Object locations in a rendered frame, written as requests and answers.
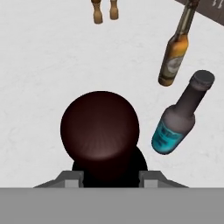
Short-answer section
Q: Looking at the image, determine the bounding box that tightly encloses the tan wooden shaker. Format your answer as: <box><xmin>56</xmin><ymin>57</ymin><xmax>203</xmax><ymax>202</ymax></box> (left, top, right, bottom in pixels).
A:
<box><xmin>108</xmin><ymin>0</ymin><xmax>120</xmax><ymax>21</ymax></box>
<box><xmin>90</xmin><ymin>0</ymin><xmax>104</xmax><ymax>25</ymax></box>

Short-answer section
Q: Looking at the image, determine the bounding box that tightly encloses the dark bottle with teal label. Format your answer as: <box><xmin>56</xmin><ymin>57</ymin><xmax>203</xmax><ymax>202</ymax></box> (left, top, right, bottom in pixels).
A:
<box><xmin>150</xmin><ymin>69</ymin><xmax>216</xmax><ymax>156</ymax></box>

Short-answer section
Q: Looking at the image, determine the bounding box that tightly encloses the amber glass bottle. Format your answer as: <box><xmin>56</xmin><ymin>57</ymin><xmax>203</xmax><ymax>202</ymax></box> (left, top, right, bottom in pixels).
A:
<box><xmin>157</xmin><ymin>0</ymin><xmax>200</xmax><ymax>88</ymax></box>

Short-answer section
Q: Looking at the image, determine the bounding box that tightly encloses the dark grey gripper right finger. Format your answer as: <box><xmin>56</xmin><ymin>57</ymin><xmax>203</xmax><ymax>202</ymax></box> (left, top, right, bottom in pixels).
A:
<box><xmin>138</xmin><ymin>170</ymin><xmax>189</xmax><ymax>189</ymax></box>

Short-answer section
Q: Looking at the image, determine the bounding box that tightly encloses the dark maroon bottle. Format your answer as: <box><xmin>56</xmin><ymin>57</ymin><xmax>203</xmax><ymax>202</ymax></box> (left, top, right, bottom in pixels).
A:
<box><xmin>59</xmin><ymin>90</ymin><xmax>149</xmax><ymax>189</ymax></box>

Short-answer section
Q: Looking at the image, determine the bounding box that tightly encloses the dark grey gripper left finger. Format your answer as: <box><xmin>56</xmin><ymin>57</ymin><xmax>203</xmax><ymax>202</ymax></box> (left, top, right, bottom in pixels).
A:
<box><xmin>33</xmin><ymin>170</ymin><xmax>85</xmax><ymax>189</ymax></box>

